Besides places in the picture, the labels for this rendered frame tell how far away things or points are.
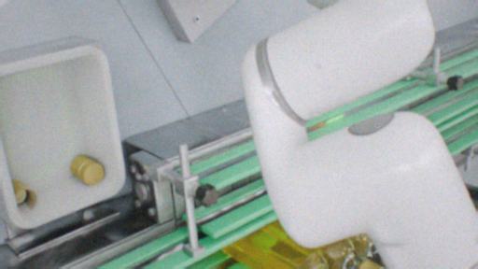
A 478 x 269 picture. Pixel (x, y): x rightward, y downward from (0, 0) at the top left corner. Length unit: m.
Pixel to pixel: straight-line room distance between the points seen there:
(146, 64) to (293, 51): 0.49
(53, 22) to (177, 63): 0.23
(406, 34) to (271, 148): 0.14
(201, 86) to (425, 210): 0.65
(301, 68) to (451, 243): 0.18
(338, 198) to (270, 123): 0.09
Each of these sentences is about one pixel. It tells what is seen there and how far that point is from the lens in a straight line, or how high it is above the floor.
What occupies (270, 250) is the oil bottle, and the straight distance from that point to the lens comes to 0.87.
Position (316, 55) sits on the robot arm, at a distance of 0.49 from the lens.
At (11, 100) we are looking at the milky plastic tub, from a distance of 0.85.
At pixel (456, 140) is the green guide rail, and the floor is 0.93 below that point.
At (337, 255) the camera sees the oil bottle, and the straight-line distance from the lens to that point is 0.87.
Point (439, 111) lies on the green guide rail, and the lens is 1.29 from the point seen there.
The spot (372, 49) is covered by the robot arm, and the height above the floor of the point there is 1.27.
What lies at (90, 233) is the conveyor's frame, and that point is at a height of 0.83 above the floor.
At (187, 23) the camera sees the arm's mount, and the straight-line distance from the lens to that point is 0.95.
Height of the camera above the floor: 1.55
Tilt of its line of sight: 46 degrees down
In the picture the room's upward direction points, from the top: 111 degrees clockwise
